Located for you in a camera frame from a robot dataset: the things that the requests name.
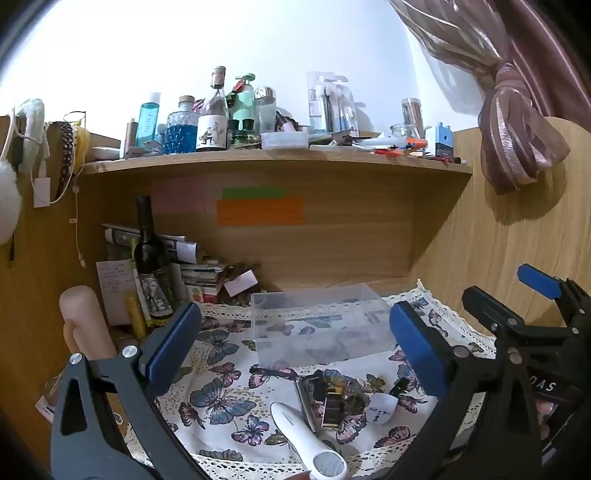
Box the pink sticky note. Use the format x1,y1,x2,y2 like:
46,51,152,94
152,178,207,214

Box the blue bead glass bottle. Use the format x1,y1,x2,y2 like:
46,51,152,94
164,95,198,154

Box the tall blue liquid bottle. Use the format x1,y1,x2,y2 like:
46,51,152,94
135,91,162,149

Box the white handwritten note paper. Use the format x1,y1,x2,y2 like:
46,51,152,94
96,259,139,326

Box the orange sticky note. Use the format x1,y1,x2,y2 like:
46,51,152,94
217,198,305,227

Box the green pump bottle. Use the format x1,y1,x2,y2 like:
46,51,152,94
228,73,256,130

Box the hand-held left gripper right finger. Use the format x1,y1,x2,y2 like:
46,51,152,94
389,301,543,480

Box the white handheld massager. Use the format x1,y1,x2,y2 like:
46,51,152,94
270,401,348,480

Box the black lace headband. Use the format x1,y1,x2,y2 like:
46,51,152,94
48,121,77,202

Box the blue pencil sharpener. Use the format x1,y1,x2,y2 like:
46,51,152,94
434,122,455,158

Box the yellow headband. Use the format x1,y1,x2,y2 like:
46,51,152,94
74,127,92,164

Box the white fuzzy headband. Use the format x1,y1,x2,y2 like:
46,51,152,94
2,98,51,160

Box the yellow tube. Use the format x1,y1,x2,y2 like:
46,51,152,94
126,295,147,340

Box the black gold perfume bottle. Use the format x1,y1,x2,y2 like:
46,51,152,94
321,387,345,431

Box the pile of books and papers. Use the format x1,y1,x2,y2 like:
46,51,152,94
102,224,232,305

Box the toothbrush blister pack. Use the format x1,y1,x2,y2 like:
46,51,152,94
307,71,337,134
330,75,360,134

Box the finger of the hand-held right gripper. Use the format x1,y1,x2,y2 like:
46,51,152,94
517,264,591,324
463,286,580,344

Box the wooden shelf board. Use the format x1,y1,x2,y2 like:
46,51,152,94
81,148,474,175

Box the white thin cable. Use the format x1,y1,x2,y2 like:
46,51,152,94
71,180,87,267

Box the scattered pens and markers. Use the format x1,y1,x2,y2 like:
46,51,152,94
360,138,467,164

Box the dark ink bottle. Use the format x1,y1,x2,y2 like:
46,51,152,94
229,119,257,147

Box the clear bottle with silver cap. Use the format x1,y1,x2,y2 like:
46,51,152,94
253,86,278,136

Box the tied pink brown curtain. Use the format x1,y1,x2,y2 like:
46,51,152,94
388,0,591,195

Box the small pink white box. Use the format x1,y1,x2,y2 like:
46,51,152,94
223,270,259,298

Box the clear plastic storage box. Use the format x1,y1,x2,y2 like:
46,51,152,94
250,283,399,368

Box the dark wine bottle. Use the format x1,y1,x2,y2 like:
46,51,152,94
134,195,178,328

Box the green sticky note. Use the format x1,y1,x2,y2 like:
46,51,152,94
222,186,286,200

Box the pink cylinder bottle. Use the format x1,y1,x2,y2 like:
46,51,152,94
59,285,118,361

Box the white charger plug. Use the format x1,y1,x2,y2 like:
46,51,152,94
33,176,51,208

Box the flat clear lidded container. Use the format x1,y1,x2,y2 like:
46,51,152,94
260,131,309,150

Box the clear tube of pencils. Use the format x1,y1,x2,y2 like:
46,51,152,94
401,98,423,139

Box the silver black rectangular case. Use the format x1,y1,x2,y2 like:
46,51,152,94
294,373,329,433

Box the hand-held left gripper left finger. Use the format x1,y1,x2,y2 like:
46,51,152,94
50,301,218,480

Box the clear bottle with illustrated label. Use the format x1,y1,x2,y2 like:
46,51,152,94
196,66,230,152

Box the white fluffy pom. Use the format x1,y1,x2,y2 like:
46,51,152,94
0,159,21,244

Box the butterfly print tablecloth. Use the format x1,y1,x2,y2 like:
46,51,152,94
124,279,497,480

